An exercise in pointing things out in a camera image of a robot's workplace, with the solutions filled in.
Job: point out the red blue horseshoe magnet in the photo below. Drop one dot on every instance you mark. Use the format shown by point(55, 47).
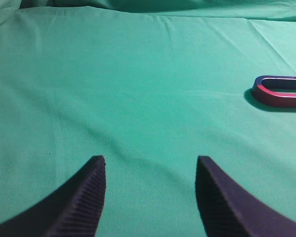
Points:
point(275, 91)

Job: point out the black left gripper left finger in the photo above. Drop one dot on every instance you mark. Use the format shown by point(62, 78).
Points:
point(72, 210)

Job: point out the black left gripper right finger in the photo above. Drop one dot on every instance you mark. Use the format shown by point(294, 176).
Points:
point(228, 210)

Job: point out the green table cloth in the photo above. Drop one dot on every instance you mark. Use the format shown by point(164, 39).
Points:
point(150, 85)

